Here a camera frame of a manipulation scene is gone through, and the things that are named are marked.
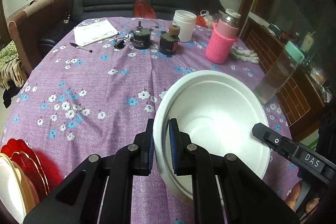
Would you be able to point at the black cylindrical jar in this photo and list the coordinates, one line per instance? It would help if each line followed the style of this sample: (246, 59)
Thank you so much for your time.
(168, 44)

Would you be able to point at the small black adapter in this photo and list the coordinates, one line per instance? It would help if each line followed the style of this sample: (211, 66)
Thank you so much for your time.
(120, 43)

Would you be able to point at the black leather sofa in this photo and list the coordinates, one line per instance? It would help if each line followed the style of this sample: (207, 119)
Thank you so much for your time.
(80, 10)

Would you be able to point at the purple floral tablecloth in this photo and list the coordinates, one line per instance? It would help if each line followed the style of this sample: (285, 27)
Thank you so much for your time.
(76, 103)

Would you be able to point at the black motor device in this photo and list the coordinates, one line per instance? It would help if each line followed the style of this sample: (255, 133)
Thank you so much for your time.
(140, 36)

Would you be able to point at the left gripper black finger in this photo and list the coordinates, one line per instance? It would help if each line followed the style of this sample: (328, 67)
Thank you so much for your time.
(225, 189)
(99, 190)

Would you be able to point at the cream plastic bowl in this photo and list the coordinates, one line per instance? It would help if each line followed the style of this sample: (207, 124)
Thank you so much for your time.
(29, 192)

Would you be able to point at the white paper notepad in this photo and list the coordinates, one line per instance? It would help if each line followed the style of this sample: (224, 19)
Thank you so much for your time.
(94, 32)

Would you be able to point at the green patterned blanket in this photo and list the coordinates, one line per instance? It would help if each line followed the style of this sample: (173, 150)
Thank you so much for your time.
(12, 72)

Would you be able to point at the red plastic bag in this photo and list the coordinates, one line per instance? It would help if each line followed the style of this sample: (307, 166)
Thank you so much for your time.
(143, 10)

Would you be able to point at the person's hand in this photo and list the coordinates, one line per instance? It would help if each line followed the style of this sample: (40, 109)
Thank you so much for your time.
(297, 196)

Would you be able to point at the clear glass tumbler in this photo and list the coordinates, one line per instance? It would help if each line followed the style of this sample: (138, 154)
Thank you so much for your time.
(277, 76)

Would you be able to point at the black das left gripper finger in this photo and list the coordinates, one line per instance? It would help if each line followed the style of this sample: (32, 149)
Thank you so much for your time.
(313, 168)

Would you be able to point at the white foam bowl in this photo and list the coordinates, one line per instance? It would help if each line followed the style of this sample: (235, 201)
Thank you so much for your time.
(11, 193)
(218, 112)

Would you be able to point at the white glove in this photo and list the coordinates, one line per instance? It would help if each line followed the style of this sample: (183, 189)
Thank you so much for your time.
(244, 55)

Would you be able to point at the brown armchair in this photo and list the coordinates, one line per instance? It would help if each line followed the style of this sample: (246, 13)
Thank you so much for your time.
(27, 28)

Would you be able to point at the silver black pen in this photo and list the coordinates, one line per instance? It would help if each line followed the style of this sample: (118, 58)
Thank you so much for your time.
(80, 47)

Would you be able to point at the pink knit sleeve bottle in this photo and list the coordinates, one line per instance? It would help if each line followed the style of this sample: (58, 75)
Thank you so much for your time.
(223, 36)

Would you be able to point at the white plastic tub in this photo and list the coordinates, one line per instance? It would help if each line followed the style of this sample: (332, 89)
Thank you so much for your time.
(186, 21)

